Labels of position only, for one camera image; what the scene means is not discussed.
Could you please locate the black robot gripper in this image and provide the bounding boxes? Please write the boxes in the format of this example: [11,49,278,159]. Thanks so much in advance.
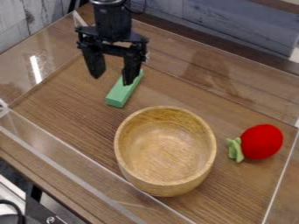
[74,26,149,86]

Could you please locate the green rectangular block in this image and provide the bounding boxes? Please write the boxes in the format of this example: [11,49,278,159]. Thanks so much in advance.
[105,70,144,108]

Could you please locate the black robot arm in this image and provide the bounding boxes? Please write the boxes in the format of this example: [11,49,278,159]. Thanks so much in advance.
[74,0,149,86]

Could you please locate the brown wooden bowl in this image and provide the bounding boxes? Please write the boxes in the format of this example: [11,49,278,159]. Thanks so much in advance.
[113,106,217,197]

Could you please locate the grey sofa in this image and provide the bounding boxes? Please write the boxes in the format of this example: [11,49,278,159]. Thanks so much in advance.
[130,0,299,57]

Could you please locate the red plush strawberry toy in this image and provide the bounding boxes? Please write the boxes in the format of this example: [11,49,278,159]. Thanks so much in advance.
[225,124,284,163]

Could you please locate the clear acrylic front barrier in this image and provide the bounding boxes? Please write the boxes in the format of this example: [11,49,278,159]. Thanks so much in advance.
[0,100,194,224]

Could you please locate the black metal table leg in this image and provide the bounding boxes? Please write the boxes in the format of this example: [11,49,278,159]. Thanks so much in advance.
[23,184,67,224]

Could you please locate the clear acrylic corner bracket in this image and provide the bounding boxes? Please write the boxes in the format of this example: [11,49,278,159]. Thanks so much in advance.
[71,11,87,30]

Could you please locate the black cable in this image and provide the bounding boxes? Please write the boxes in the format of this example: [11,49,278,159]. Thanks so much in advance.
[0,199,26,224]

